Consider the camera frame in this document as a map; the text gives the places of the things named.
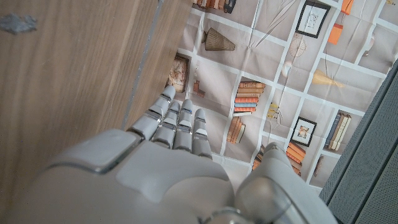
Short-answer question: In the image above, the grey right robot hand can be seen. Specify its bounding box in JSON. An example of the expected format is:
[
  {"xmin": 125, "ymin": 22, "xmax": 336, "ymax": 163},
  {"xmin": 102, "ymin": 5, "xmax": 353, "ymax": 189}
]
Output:
[{"xmin": 0, "ymin": 84, "xmax": 340, "ymax": 224}]

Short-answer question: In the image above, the printed bookshelf backdrop cloth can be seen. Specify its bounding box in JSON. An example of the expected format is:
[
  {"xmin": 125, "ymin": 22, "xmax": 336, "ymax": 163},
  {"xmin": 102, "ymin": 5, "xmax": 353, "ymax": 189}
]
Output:
[{"xmin": 164, "ymin": 0, "xmax": 398, "ymax": 194}]

